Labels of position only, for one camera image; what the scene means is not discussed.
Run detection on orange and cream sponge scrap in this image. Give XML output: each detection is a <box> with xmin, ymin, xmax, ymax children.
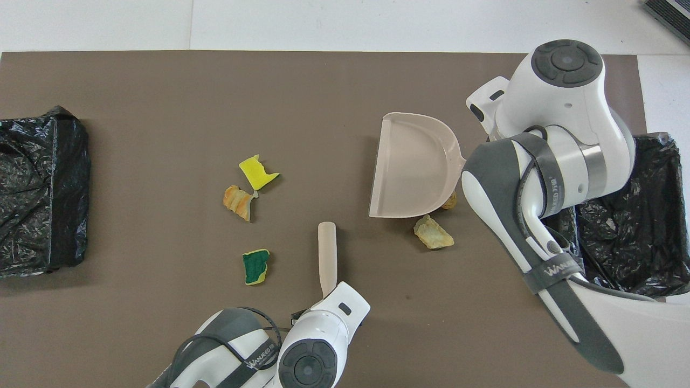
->
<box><xmin>223</xmin><ymin>185</ymin><xmax>259</xmax><ymax>223</ymax></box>

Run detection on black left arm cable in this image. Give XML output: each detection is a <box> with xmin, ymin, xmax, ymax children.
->
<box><xmin>162</xmin><ymin>306</ymin><xmax>311</xmax><ymax>388</ymax></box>

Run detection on beige plastic dustpan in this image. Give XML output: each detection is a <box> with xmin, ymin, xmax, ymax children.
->
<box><xmin>368</xmin><ymin>112</ymin><xmax>467</xmax><ymax>219</ymax></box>

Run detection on notched yellow sponge piece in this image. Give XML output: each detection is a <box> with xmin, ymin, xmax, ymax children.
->
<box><xmin>239</xmin><ymin>155</ymin><xmax>280</xmax><ymax>191</ymax></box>

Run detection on pale yellow-green sponge chunk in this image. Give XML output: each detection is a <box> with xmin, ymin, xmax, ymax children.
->
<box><xmin>413</xmin><ymin>214</ymin><xmax>455</xmax><ymax>250</ymax></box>

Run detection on bin with black bag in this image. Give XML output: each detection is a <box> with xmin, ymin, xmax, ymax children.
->
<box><xmin>0</xmin><ymin>105</ymin><xmax>91</xmax><ymax>279</ymax></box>
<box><xmin>542</xmin><ymin>132</ymin><xmax>690</xmax><ymax>302</ymax></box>

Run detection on brown table mat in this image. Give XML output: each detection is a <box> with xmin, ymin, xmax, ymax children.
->
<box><xmin>0</xmin><ymin>51</ymin><xmax>647</xmax><ymax>388</ymax></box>

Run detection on green and yellow sponge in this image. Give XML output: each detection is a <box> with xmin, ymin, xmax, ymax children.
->
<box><xmin>242</xmin><ymin>248</ymin><xmax>271</xmax><ymax>286</ymax></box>

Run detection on beige hand brush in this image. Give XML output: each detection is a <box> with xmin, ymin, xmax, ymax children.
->
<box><xmin>318</xmin><ymin>221</ymin><xmax>338</xmax><ymax>298</ymax></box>

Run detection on dark grey slatted object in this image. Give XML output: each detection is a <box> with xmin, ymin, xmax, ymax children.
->
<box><xmin>643</xmin><ymin>0</ymin><xmax>690</xmax><ymax>46</ymax></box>

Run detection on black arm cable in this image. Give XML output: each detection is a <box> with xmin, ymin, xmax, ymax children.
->
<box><xmin>515</xmin><ymin>125</ymin><xmax>656</xmax><ymax>302</ymax></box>
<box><xmin>162</xmin><ymin>306</ymin><xmax>311</xmax><ymax>388</ymax></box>

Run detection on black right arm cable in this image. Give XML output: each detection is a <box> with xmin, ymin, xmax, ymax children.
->
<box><xmin>515</xmin><ymin>125</ymin><xmax>656</xmax><ymax>302</ymax></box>

